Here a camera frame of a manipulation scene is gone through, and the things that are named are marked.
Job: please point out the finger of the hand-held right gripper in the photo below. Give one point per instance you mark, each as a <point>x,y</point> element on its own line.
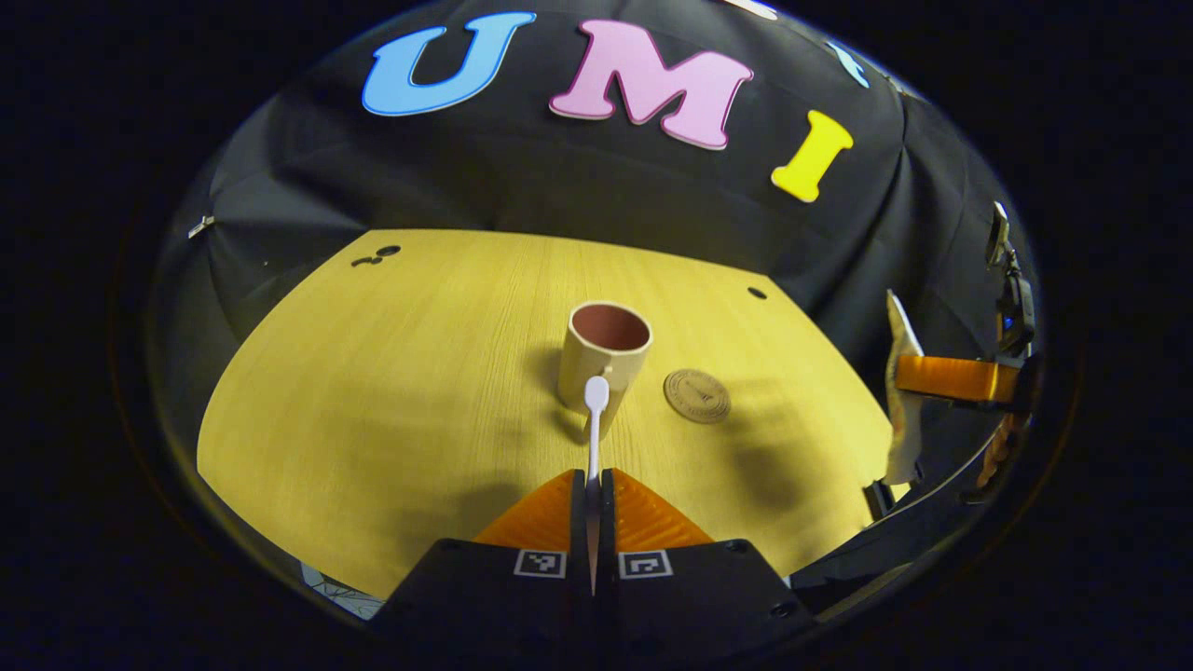
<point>951,377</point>

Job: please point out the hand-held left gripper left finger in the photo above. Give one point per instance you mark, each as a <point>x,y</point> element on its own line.
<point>522,596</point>

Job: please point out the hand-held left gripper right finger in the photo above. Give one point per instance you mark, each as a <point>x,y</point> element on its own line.
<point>671,596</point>

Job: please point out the white toothpaste tube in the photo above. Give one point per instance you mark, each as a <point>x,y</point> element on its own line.
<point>902,438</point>

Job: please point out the round brown coaster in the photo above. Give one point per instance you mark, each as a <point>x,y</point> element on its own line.
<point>697,396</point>

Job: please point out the white toothbrush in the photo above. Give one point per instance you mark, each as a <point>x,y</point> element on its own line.
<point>596,396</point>

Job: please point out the beige cup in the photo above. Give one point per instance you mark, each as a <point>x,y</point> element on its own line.
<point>592,368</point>

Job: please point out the black backdrop cloth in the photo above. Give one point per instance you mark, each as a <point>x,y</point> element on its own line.
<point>559,177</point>

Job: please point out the small white clip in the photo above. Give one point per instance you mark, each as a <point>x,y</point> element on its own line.
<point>200,225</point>

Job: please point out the black desk corner bracket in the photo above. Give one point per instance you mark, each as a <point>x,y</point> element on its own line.
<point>877,499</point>

